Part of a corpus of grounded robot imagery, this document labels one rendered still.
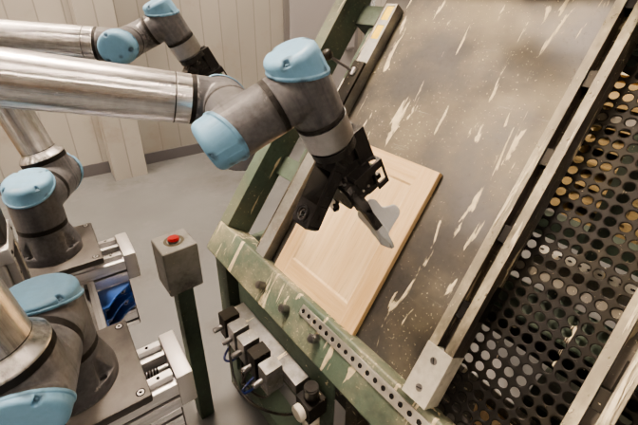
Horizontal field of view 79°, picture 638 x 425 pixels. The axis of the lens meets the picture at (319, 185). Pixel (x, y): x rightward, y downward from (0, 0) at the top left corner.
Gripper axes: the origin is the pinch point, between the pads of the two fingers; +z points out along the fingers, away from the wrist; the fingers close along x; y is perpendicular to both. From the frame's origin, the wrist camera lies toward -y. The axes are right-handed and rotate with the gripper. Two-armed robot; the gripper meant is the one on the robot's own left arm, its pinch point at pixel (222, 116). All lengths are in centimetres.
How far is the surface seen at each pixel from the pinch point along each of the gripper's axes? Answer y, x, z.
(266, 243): -14.4, -13.9, 39.2
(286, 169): 9.7, 5.1, 34.6
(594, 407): 6, -105, 33
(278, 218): -6.1, -13.1, 35.1
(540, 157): 38, -76, 15
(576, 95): 52, -75, 9
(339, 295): -10, -47, 42
